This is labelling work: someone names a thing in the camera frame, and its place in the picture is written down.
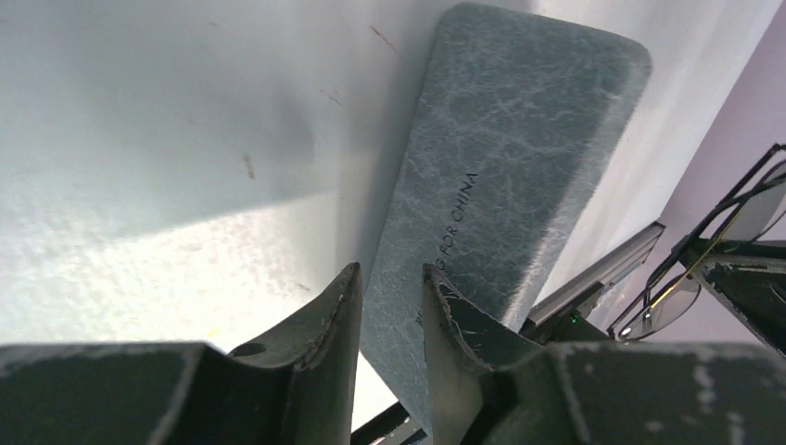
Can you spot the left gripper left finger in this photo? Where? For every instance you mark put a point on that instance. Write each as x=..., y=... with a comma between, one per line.
x=293, y=384

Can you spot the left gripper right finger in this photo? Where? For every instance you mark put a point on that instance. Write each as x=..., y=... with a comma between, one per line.
x=488, y=385

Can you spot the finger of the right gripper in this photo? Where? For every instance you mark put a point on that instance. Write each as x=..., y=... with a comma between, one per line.
x=748, y=279

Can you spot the black thin-frame sunglasses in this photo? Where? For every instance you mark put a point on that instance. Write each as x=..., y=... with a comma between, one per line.
x=750, y=209

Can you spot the grey-blue glasses case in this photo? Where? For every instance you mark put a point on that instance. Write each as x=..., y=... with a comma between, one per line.
x=517, y=120

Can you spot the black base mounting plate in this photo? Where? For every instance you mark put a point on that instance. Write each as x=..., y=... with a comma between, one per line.
x=393, y=426

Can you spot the right aluminium frame post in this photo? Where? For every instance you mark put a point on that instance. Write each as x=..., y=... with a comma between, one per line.
x=611, y=269

